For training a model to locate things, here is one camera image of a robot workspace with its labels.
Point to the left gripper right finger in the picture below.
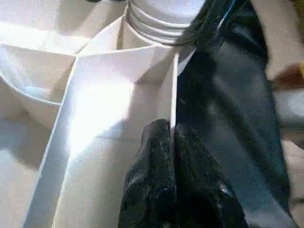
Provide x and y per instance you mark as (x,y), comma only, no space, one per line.
(202,190)

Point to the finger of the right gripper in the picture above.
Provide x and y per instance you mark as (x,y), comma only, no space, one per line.
(202,28)

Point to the white plastic table top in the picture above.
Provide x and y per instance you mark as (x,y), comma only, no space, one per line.
(107,83)

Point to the black mat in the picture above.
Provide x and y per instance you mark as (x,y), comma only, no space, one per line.
(225,107)

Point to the white plastic table leg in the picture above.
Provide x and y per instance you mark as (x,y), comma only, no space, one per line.
(161,14)

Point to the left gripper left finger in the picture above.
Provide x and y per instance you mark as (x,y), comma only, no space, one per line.
(152,178)

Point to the light grey rounded casing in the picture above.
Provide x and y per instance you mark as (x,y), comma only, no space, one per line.
(292,111)

